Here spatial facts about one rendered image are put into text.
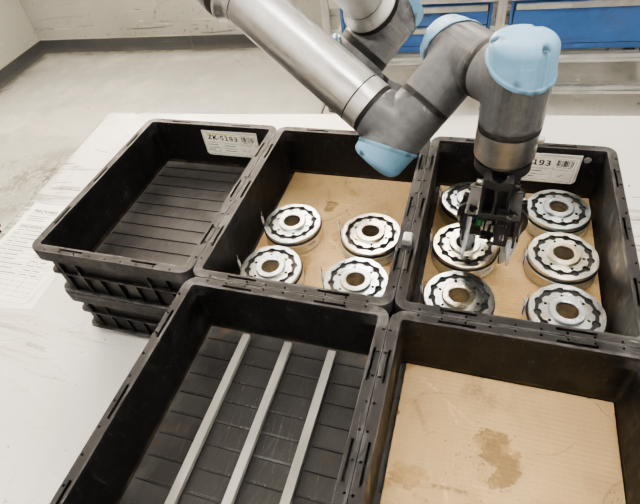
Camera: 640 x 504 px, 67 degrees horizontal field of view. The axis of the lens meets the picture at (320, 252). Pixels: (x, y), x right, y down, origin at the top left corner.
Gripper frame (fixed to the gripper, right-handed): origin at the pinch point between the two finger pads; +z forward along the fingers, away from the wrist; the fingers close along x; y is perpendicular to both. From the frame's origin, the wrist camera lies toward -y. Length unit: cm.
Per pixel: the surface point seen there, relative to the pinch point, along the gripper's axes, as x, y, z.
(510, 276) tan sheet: 4.4, 2.6, 2.0
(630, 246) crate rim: 18.1, 2.3, -7.9
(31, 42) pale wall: -356, -211, 73
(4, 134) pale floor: -292, -112, 85
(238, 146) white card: -52, -14, -4
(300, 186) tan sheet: -37.3, -11.1, 2.0
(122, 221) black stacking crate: -69, 7, 2
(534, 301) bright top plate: 7.8, 9.4, -1.2
